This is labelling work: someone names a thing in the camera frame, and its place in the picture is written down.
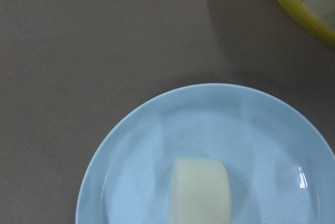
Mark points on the light blue plate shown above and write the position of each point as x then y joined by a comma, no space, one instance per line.
280,168

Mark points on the white steamed bun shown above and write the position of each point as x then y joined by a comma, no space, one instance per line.
199,192

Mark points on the brown paper table cover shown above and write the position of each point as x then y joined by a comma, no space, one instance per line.
72,69

